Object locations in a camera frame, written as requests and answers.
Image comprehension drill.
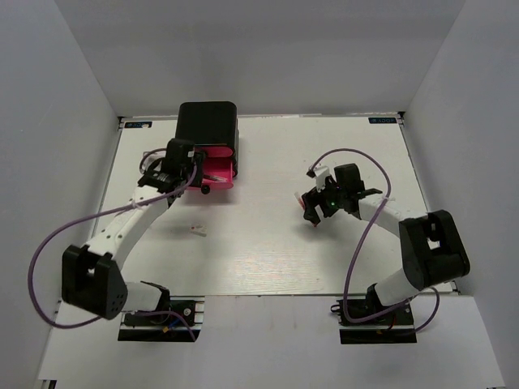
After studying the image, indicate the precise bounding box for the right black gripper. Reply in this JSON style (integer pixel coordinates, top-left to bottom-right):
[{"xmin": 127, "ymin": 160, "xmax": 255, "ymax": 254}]
[{"xmin": 302, "ymin": 174, "xmax": 347, "ymax": 224}]

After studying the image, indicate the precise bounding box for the pink top drawer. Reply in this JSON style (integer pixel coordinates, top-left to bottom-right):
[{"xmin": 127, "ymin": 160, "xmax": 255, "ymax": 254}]
[{"xmin": 197, "ymin": 146, "xmax": 234, "ymax": 158}]

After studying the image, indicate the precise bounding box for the pink drawer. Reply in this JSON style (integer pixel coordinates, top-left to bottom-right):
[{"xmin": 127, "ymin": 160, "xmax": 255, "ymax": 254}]
[
  {"xmin": 197, "ymin": 146, "xmax": 234, "ymax": 158},
  {"xmin": 188, "ymin": 158, "xmax": 234, "ymax": 195}
]

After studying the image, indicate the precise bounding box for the purple pen refill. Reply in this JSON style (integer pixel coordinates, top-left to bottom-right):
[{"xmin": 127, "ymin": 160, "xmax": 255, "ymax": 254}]
[{"xmin": 204, "ymin": 174, "xmax": 227, "ymax": 182}]

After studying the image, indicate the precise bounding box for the red pen refill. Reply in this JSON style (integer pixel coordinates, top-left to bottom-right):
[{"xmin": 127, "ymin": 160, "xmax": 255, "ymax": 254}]
[{"xmin": 294, "ymin": 192, "xmax": 307, "ymax": 211}]

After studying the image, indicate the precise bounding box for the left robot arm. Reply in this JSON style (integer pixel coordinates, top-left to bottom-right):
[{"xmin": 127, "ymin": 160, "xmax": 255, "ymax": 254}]
[{"xmin": 62, "ymin": 139, "xmax": 202, "ymax": 323}]

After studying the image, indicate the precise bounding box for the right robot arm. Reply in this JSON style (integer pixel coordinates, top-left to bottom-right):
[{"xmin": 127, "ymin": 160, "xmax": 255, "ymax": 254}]
[{"xmin": 300, "ymin": 164, "xmax": 470, "ymax": 324}]

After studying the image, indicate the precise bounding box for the black drawer cabinet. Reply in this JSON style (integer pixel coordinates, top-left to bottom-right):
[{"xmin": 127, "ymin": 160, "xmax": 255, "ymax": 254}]
[{"xmin": 175, "ymin": 101, "xmax": 239, "ymax": 177}]

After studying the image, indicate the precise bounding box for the white staples box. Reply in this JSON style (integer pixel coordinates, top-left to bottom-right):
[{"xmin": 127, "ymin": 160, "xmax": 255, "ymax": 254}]
[{"xmin": 190, "ymin": 224, "xmax": 208, "ymax": 237}]

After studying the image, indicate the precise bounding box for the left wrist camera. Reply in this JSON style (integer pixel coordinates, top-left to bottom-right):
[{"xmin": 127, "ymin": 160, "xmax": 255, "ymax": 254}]
[{"xmin": 139, "ymin": 149, "xmax": 165, "ymax": 173}]

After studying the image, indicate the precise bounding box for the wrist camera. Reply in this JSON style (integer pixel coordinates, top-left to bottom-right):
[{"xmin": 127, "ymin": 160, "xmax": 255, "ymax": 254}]
[
  {"xmin": 139, "ymin": 149, "xmax": 165, "ymax": 173},
  {"xmin": 307, "ymin": 166, "xmax": 331, "ymax": 192}
]

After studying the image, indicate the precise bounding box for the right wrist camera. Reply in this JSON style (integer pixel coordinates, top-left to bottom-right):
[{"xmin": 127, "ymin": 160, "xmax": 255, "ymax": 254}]
[{"xmin": 307, "ymin": 166, "xmax": 331, "ymax": 192}]

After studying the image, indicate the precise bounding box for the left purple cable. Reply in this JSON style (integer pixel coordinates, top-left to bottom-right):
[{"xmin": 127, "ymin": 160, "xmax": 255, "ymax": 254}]
[{"xmin": 27, "ymin": 148, "xmax": 204, "ymax": 341}]

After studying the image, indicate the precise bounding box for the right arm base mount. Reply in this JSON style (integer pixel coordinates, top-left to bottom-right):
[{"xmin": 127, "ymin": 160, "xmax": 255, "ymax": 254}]
[{"xmin": 330, "ymin": 300, "xmax": 417, "ymax": 345}]

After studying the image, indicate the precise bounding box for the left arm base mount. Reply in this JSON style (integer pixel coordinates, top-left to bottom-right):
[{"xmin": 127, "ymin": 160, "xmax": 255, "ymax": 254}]
[{"xmin": 118, "ymin": 297, "xmax": 205, "ymax": 343}]

